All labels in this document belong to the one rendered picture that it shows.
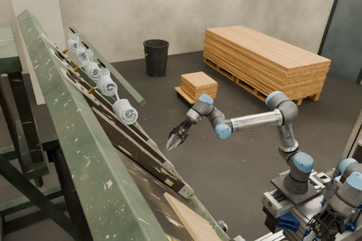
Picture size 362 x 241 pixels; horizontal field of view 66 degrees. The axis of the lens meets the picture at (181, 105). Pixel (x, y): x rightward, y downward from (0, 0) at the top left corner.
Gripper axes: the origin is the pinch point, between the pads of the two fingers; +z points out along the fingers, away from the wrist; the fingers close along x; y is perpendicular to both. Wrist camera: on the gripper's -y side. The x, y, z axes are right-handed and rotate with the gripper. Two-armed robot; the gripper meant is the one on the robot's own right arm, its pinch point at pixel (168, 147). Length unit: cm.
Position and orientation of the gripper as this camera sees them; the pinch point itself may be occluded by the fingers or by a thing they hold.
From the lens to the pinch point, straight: 152.6
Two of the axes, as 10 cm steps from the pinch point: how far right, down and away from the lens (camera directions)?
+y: 0.5, 0.0, -10.0
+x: 7.9, 6.2, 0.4
